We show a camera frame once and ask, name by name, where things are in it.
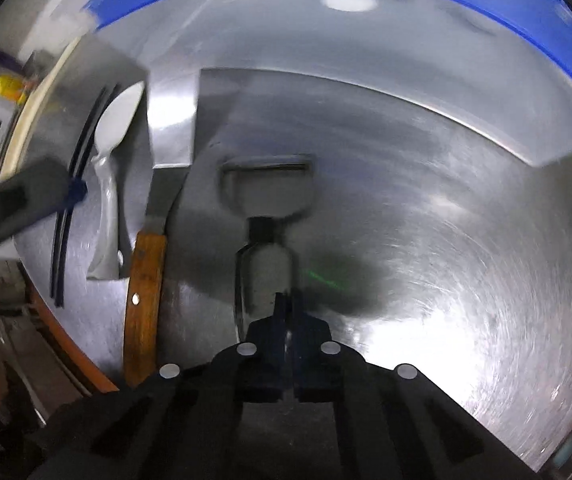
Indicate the white plastic spoon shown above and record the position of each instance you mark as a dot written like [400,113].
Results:
[111,125]

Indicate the yellow bottle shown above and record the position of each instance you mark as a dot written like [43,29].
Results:
[11,87]

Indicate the clear container with blue rim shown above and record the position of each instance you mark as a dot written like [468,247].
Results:
[316,40]

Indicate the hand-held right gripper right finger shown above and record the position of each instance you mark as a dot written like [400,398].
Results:
[313,355]

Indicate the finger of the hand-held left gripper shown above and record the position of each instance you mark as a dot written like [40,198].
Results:
[26,197]

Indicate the orange wooden panel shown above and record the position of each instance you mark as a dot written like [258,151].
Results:
[73,350]

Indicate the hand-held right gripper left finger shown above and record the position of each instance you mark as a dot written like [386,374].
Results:
[265,355]

